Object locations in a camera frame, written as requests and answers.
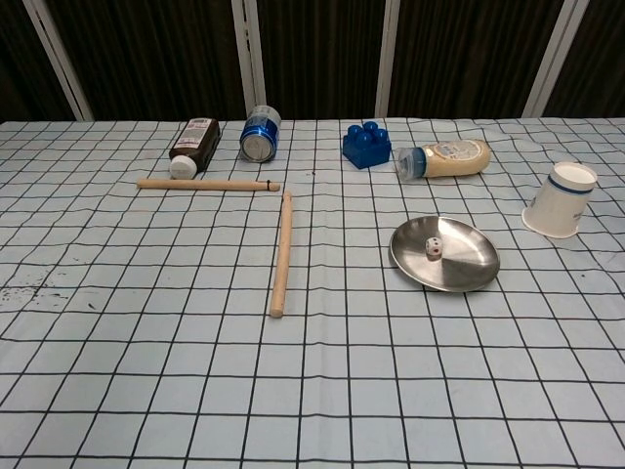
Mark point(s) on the white die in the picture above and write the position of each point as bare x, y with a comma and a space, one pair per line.
433, 248

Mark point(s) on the white paper cup blue stripe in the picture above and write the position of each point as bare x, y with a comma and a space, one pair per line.
556, 205

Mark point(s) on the silver metal plate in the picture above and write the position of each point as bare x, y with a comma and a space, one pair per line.
464, 264

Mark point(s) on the plain wooden stick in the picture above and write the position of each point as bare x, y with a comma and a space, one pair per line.
282, 254

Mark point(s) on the blue toy building block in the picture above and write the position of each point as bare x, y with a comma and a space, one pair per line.
363, 151

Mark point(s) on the blue drink can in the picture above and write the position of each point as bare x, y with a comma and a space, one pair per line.
259, 137

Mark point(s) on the wooden stick with black band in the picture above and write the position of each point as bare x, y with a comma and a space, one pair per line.
205, 184

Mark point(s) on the light blue checked tablecloth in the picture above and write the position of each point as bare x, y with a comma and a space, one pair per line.
342, 366

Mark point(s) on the brown bottle white cap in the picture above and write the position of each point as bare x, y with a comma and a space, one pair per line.
195, 141

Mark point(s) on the mayonnaise squeeze bottle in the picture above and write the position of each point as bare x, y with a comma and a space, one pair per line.
454, 158

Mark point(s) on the white metal frame post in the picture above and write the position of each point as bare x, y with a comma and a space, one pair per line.
388, 58
552, 58
58, 63
248, 58

